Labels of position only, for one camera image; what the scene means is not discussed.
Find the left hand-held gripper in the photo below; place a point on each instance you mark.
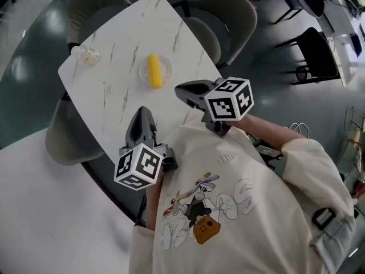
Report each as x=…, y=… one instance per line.
x=142, y=164

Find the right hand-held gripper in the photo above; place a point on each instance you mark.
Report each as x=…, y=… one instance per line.
x=231, y=98

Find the yellow corn cob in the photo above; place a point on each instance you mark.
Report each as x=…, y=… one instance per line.
x=155, y=72

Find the person's left forearm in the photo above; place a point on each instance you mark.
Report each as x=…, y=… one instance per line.
x=154, y=201

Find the person's right forearm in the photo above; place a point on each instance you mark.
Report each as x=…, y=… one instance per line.
x=265, y=130

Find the grey upholstered chair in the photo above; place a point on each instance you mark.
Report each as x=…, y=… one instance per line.
x=225, y=24
x=97, y=13
x=68, y=136

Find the small clear plastic bottle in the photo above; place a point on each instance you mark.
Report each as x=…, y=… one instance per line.
x=85, y=55

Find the cream printed sweatshirt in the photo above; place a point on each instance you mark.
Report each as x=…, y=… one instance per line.
x=242, y=198

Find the white desk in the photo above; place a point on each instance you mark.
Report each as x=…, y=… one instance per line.
x=342, y=38

